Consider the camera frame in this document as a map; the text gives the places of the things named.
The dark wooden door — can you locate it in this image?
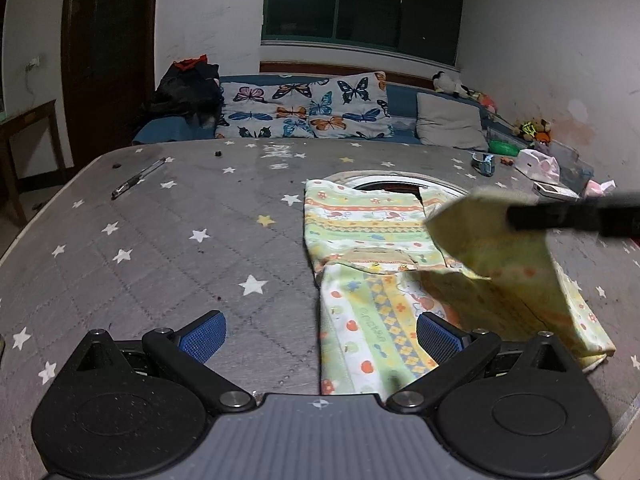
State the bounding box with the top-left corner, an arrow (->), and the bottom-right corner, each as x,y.
60,0 -> 161,162

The green yellow patterned garment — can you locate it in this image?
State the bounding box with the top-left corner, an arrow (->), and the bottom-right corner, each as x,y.
303,179 -> 617,397

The blue sofa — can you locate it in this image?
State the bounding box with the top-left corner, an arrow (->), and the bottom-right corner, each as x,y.
132,74 -> 597,187

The red cloth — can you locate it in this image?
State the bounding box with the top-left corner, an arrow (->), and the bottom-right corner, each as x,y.
172,54 -> 209,73

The silver pen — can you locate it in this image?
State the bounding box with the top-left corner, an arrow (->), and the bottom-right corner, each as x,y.
110,157 -> 167,200

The clear plastic box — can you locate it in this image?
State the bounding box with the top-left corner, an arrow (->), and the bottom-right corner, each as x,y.
547,139 -> 596,181

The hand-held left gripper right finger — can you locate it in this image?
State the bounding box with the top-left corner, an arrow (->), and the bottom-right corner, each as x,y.
386,311 -> 569,412

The brown teddy bear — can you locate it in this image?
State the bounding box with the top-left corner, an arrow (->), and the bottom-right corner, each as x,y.
517,118 -> 554,143

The pink tissue pack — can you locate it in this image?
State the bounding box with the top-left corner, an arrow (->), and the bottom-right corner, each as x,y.
583,178 -> 619,199

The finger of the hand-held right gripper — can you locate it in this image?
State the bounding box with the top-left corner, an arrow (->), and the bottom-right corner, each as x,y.
506,190 -> 640,239

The dark window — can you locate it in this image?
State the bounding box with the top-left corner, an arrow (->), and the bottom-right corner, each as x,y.
260,0 -> 469,69

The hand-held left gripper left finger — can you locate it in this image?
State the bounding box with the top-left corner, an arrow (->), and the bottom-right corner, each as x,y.
70,309 -> 256,414

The brown wooden wall rail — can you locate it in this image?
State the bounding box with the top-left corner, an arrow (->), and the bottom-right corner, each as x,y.
259,60 -> 442,87

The white flat phone box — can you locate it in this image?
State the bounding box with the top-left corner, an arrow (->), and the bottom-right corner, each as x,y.
532,181 -> 584,200

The grey pillow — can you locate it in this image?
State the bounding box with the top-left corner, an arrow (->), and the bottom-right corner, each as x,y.
415,92 -> 489,151

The black clothes pile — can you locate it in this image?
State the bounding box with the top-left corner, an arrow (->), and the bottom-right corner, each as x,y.
142,61 -> 224,125

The butterfly print pillow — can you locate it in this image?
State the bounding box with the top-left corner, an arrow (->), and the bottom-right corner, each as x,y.
215,78 -> 316,140
305,72 -> 396,140

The grey star-printed table cover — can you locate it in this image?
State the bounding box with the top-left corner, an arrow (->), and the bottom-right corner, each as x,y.
0,138 -> 640,480

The wooden side table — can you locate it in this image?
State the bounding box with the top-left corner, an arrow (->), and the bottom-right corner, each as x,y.
0,99 -> 69,227

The black white plush toy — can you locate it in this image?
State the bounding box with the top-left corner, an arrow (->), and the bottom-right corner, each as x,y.
432,70 -> 477,99

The round black induction cooktop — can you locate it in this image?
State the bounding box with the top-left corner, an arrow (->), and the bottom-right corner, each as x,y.
324,170 -> 472,207

